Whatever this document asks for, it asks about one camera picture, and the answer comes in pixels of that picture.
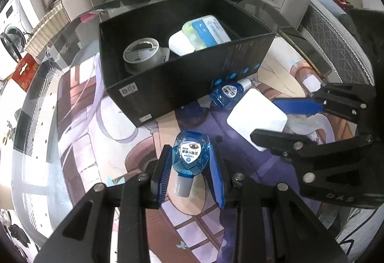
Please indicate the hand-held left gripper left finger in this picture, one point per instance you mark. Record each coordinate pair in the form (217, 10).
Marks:
(162, 176)

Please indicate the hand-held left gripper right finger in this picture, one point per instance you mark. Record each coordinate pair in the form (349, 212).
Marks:
(216, 174)

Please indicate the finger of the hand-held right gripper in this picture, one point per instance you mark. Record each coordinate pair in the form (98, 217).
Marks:
(300, 106)
(279, 141)

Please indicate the blue eye drop bottle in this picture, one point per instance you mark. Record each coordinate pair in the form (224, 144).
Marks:
(226, 95)
(190, 152)

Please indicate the black storage box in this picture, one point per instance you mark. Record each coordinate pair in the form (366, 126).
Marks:
(186, 77)

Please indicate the printed table mat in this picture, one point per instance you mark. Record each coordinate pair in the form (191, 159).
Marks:
(120, 137)

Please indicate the quilted grey chair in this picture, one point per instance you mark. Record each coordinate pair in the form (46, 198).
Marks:
(333, 47)

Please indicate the red gift box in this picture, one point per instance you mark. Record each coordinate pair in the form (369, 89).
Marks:
(25, 72)

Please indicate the wicker basket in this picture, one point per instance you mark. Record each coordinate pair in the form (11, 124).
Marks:
(45, 29)

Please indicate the white washing machine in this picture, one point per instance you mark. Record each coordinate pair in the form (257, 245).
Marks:
(10, 32)

